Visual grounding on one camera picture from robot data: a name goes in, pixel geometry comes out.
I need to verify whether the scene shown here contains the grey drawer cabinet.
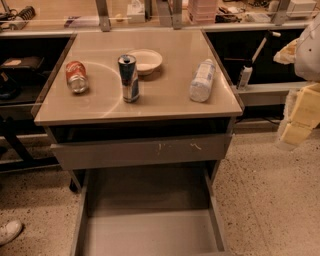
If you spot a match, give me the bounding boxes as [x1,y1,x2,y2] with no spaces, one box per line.
[31,29,245,256]

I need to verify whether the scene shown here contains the clear plastic water bottle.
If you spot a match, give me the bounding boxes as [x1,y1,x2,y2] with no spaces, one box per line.
[189,59,215,102]

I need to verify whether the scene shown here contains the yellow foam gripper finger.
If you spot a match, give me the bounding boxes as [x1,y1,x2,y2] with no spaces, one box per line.
[279,83,320,146]

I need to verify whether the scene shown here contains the closed top grey drawer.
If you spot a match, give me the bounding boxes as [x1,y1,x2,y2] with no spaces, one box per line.
[51,134,232,170]

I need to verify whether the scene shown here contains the blue silver redbull can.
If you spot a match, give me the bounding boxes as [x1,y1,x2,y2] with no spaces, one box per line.
[118,54,139,103]

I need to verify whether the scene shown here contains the pink stacked trays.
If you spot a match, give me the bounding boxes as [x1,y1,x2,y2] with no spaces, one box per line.
[187,0,218,24]

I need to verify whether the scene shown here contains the white paper bowl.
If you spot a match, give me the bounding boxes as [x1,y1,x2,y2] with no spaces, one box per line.
[128,49,163,76]

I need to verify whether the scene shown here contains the open middle grey drawer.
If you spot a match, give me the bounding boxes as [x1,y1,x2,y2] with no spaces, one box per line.
[70,166,233,256]

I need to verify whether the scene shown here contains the white sneaker shoe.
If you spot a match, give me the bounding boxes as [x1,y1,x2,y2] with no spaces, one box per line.
[0,220,23,246]

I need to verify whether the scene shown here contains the black coiled cable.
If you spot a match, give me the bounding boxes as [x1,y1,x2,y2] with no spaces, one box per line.
[17,5,37,21]

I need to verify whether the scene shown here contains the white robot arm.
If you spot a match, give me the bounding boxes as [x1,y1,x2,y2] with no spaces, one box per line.
[278,14,320,149]

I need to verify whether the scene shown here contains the white tissue box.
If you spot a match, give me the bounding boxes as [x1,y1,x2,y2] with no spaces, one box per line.
[127,3,145,24]

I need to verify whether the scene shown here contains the red coca cola can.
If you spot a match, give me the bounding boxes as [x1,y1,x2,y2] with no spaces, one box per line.
[66,61,89,94]

